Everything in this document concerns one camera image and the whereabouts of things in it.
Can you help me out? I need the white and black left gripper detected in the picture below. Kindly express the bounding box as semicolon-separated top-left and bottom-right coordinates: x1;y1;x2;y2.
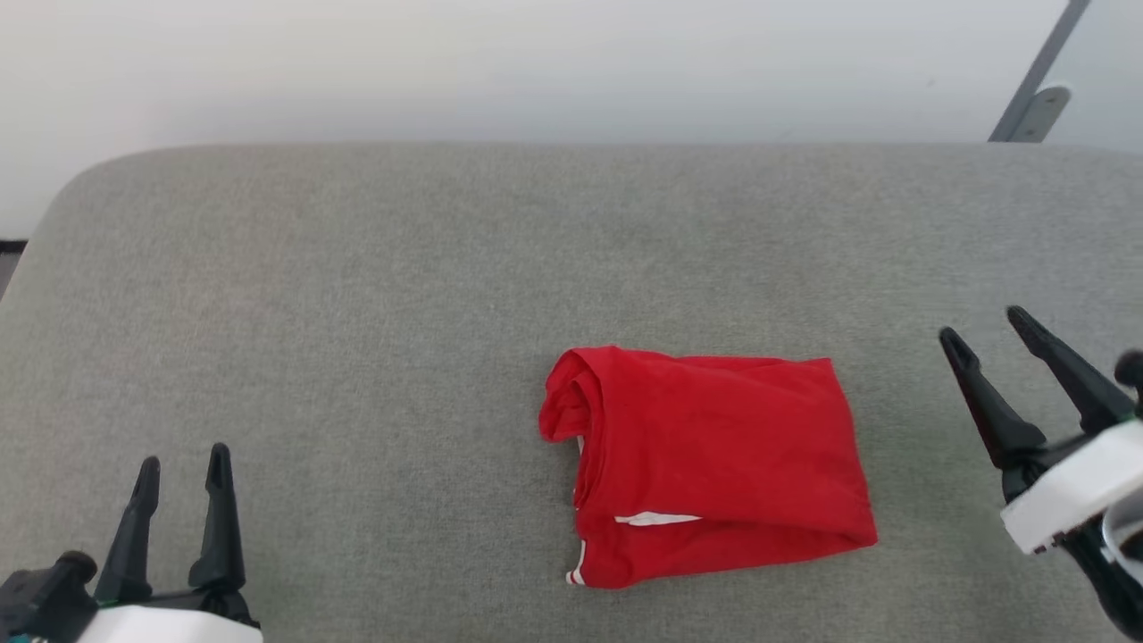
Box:
0;443;265;643

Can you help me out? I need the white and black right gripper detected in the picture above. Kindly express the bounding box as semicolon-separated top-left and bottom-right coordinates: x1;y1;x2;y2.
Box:
939;305;1143;643

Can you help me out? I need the red garment with white stripes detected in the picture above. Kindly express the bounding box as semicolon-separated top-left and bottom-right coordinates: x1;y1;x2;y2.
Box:
538;346;879;590

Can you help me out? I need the grey fabric sofa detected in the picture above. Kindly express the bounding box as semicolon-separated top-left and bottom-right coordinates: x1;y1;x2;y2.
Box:
0;143;1143;643

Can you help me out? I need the grey metal bracket bar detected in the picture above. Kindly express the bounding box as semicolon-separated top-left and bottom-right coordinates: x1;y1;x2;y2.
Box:
987;0;1092;144

